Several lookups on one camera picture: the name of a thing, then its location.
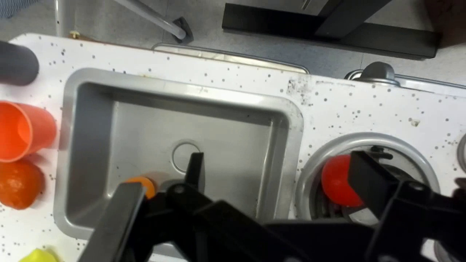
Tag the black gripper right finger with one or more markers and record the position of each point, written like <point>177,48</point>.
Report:
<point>417,224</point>

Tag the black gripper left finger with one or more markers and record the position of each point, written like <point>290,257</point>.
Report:
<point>194,228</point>

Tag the red toy tomato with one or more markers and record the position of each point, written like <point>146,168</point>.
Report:
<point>340,183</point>
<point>24,129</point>

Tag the small silver stove knob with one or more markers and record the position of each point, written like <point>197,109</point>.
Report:
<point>462,154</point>

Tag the black coil stove burner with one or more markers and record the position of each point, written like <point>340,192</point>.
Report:
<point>359,142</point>

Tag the silver toy sink basin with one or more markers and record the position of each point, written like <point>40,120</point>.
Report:
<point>146,126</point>

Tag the small orange toy ball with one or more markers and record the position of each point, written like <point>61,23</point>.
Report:
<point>146,184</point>

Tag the silver oven front knob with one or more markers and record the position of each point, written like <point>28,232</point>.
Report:
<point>376,74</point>

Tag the yellow toy lemon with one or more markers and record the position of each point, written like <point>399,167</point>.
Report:
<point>38,256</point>

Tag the orange toy fruit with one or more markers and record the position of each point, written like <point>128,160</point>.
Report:
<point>19,184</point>

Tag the grey plastic cup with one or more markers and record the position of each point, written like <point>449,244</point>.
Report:
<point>16,64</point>

